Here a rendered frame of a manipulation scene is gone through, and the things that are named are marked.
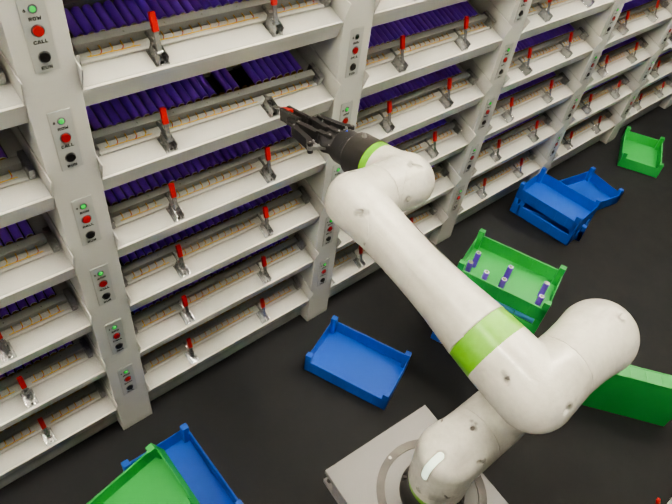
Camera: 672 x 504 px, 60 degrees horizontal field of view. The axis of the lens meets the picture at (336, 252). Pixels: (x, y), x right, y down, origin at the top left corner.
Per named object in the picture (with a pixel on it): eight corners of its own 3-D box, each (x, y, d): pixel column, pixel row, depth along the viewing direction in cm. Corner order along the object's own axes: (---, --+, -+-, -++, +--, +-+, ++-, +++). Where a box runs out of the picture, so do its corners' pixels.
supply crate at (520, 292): (558, 283, 193) (567, 266, 187) (540, 322, 180) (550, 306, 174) (474, 244, 201) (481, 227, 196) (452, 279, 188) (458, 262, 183)
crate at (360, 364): (407, 365, 201) (412, 352, 196) (384, 410, 188) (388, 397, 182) (331, 328, 209) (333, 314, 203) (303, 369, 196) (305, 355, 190)
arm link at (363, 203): (483, 333, 99) (515, 295, 91) (439, 364, 92) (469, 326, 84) (352, 193, 113) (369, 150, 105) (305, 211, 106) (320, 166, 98)
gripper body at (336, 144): (338, 175, 119) (310, 157, 125) (369, 161, 124) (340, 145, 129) (339, 142, 114) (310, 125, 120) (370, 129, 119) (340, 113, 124)
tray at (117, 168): (328, 110, 150) (341, 85, 142) (101, 192, 118) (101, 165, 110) (285, 53, 154) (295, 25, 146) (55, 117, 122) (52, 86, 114)
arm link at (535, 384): (572, 413, 92) (612, 383, 83) (520, 461, 87) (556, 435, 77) (491, 327, 99) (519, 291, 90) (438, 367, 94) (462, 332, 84)
